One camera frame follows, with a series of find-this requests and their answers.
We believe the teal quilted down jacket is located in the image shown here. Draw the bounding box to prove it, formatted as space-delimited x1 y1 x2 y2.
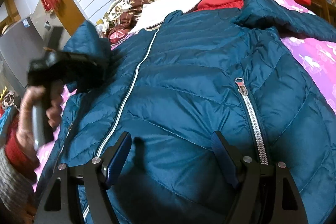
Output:
36 0 335 223

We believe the person's left hand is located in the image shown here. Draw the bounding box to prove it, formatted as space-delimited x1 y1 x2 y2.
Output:
16 81 64 161

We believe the grey cabinet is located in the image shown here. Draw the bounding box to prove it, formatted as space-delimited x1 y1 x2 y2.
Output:
1 5 70 97

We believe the white folded cloth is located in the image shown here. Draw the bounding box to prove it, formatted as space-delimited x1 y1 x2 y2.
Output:
130 0 201 34

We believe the pink floral bed sheet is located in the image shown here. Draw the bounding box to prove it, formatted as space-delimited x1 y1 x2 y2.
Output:
35 0 335 181

